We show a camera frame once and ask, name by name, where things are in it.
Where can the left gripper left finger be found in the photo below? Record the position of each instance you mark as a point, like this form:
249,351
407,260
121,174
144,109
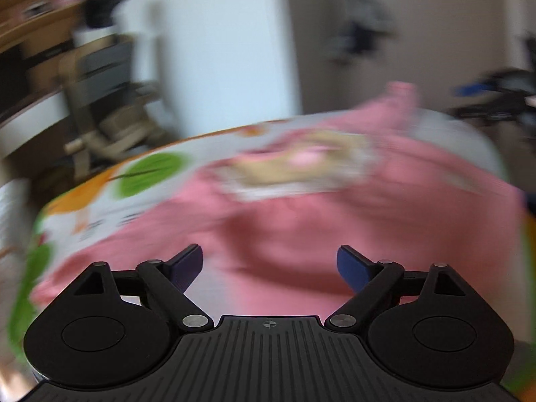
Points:
161,287

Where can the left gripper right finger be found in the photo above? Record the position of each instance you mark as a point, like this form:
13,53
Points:
377,287

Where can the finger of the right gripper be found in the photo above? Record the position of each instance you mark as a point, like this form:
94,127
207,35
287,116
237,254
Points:
474,89
492,112

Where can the pink knit sweater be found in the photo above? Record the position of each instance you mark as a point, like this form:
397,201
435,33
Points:
272,219

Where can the cartoon animal play mat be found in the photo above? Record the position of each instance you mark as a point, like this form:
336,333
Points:
100,207

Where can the grey plush toy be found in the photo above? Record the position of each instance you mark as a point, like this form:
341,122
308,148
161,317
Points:
364,23

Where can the white quilted pillow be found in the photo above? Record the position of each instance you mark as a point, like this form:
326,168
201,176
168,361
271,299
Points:
16,218

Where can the beige mesh office chair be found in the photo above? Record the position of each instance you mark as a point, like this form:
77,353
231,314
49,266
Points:
108,108

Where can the white alarm clock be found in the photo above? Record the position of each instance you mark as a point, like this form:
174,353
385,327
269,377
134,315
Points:
36,9

